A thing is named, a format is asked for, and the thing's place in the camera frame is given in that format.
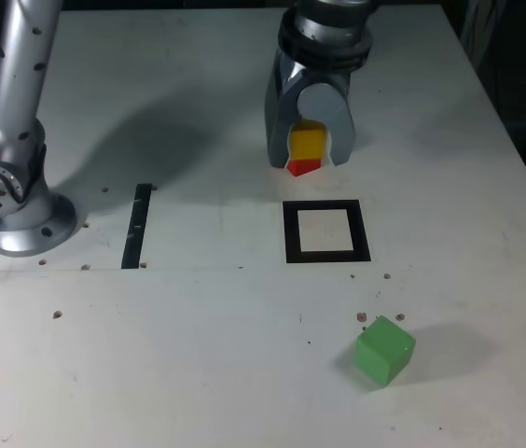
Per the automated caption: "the red cube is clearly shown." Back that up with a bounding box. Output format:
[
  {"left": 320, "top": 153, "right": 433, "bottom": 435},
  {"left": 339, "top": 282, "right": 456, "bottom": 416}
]
[{"left": 286, "top": 157, "right": 324, "bottom": 178}]

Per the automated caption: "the black tape strip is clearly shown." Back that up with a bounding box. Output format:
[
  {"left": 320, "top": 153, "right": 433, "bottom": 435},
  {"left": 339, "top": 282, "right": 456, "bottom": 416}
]
[{"left": 120, "top": 183, "right": 153, "bottom": 271}]

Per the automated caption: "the yellow cube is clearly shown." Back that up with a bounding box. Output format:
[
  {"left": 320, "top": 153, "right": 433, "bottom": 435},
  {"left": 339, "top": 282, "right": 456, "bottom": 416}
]
[{"left": 289, "top": 119, "right": 326, "bottom": 161}]

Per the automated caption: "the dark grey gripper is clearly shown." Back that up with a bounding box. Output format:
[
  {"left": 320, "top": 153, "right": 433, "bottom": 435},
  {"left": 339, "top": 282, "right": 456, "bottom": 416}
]
[{"left": 264, "top": 46, "right": 357, "bottom": 169}]

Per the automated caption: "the black tape square outline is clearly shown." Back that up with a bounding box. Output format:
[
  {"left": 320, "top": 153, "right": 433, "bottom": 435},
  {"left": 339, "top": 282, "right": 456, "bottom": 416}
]
[{"left": 282, "top": 199, "right": 372, "bottom": 264}]

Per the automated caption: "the green cube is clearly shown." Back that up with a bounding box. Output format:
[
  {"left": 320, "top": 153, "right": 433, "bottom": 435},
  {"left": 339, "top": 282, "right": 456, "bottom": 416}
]
[{"left": 353, "top": 315, "right": 418, "bottom": 388}]

